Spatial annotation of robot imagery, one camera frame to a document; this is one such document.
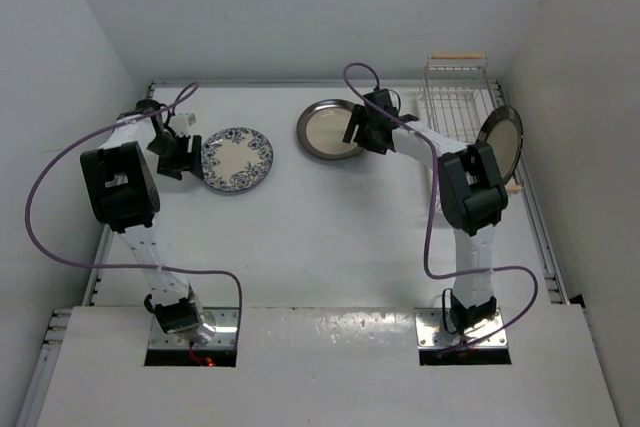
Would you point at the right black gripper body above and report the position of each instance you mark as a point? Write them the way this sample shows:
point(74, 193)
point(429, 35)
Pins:
point(366, 135)

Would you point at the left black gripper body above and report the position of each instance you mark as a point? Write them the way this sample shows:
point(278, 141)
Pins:
point(172, 152)

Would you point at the brown rim cream plate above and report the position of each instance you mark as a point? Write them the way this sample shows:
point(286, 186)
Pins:
point(321, 127)

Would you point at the black patterned rim plate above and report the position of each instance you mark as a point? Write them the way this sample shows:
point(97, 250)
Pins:
point(503, 131)

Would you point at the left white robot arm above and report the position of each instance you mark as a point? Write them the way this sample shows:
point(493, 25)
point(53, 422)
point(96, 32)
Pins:
point(124, 196)

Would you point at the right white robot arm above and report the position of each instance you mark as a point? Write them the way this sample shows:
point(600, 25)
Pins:
point(470, 188)

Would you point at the blue floral ceramic plate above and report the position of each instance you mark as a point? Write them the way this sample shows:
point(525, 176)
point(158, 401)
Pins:
point(236, 159)

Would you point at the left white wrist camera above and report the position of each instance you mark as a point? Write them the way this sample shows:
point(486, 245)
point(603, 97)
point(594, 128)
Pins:
point(181, 124)

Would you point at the white wire dish rack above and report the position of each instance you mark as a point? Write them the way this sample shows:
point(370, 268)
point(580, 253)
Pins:
point(462, 83)

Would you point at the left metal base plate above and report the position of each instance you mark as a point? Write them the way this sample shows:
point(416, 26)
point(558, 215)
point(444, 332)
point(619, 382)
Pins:
point(218, 332)

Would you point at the metal base plate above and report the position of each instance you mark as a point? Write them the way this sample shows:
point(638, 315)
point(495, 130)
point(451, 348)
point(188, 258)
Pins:
point(431, 333)
point(218, 332)

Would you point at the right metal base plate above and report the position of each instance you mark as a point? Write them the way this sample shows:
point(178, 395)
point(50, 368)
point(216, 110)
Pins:
point(431, 333)

